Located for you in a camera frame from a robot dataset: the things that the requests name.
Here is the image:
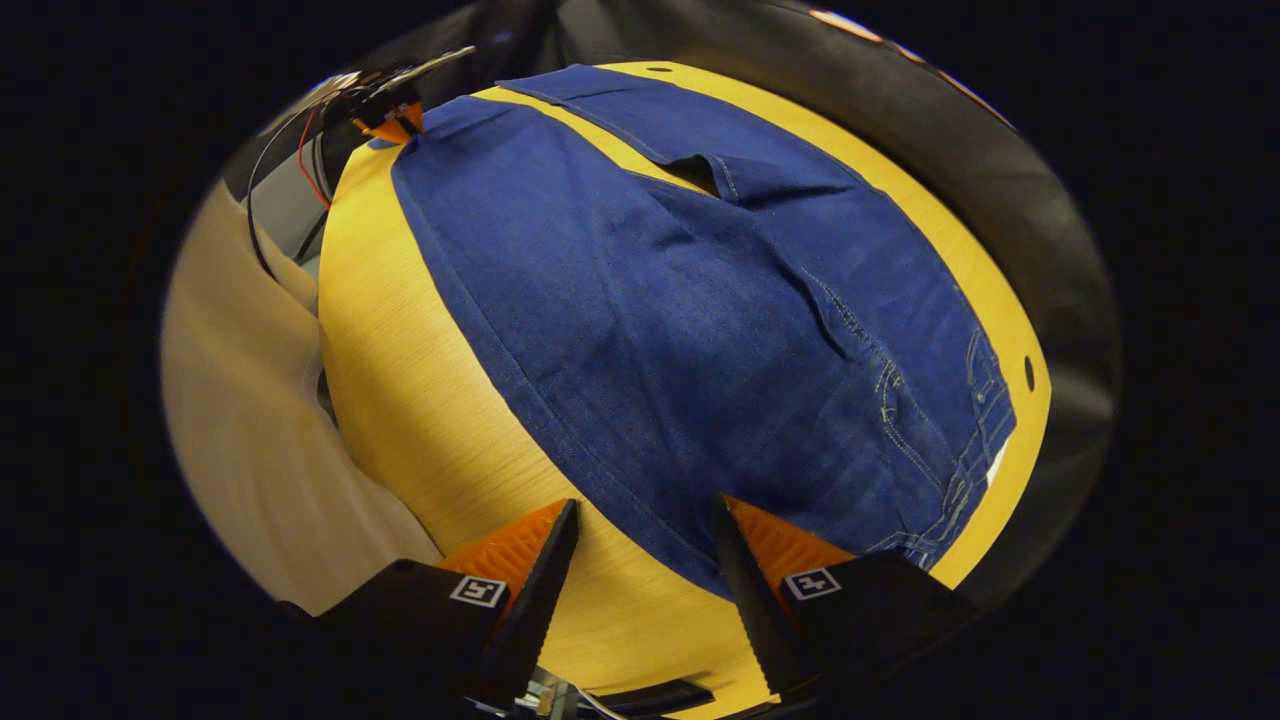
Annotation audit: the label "person's beige clothing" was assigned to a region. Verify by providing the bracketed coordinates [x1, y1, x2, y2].
[160, 180, 446, 618]

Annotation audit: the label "blue denim jeans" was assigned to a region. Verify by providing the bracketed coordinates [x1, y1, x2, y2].
[365, 63, 1019, 601]

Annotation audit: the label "black backdrop cloth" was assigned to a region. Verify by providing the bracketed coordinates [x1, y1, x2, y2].
[225, 0, 1126, 611]

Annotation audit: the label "black cable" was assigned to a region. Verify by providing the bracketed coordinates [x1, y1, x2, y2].
[245, 100, 331, 281]

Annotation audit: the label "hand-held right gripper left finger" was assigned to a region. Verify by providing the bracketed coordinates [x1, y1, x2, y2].
[278, 498, 581, 713]

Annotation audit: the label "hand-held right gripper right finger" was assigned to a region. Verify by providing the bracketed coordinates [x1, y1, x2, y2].
[708, 493, 986, 701]

